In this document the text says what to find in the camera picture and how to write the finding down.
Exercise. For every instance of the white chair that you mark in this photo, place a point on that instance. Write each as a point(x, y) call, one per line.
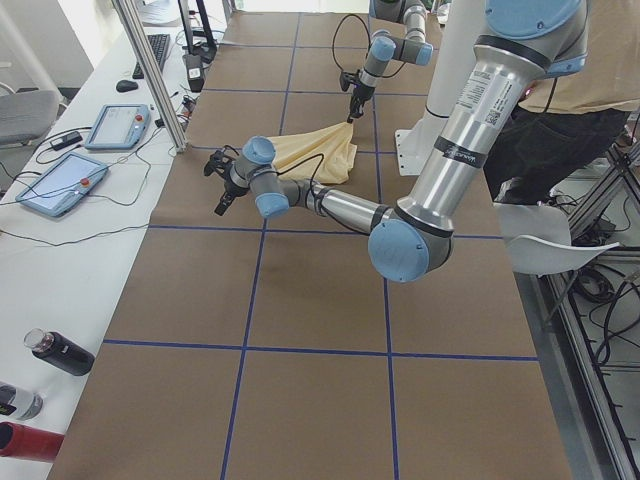
point(538, 240)

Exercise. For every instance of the black keyboard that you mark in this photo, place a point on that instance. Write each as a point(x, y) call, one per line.
point(160, 46)

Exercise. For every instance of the brown table mat blue grid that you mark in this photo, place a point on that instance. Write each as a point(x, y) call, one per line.
point(243, 349)

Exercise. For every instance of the person in beige shirt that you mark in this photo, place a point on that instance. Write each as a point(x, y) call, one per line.
point(563, 126)

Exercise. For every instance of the aluminium frame post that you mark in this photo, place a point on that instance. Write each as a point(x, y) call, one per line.
point(134, 29)

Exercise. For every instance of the red water bottle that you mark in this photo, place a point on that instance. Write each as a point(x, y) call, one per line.
point(27, 443)

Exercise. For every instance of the grey office chair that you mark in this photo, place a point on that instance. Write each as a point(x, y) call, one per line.
point(27, 115)

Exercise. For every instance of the yellow long sleeve shirt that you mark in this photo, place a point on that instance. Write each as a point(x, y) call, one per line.
point(327, 155)

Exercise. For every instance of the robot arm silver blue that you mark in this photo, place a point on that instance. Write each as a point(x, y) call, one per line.
point(519, 42)
point(412, 48)

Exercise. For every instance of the black computer mouse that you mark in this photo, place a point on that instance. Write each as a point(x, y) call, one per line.
point(125, 85)

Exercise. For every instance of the upper blue teach pendant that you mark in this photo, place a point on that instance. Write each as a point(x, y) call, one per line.
point(118, 127)

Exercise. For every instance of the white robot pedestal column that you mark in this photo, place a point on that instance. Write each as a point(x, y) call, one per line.
point(455, 60)

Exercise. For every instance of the blue teach pendant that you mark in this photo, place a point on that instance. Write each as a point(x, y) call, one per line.
point(61, 187)
point(118, 127)

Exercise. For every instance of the lower blue teach pendant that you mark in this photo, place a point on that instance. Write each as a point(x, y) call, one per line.
point(61, 187)

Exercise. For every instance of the clear water bottle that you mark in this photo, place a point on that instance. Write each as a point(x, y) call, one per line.
point(18, 403)

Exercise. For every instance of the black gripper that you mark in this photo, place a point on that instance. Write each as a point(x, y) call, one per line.
point(230, 185)
point(359, 93)

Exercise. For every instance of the black water bottle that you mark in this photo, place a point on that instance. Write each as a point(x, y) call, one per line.
point(58, 351)

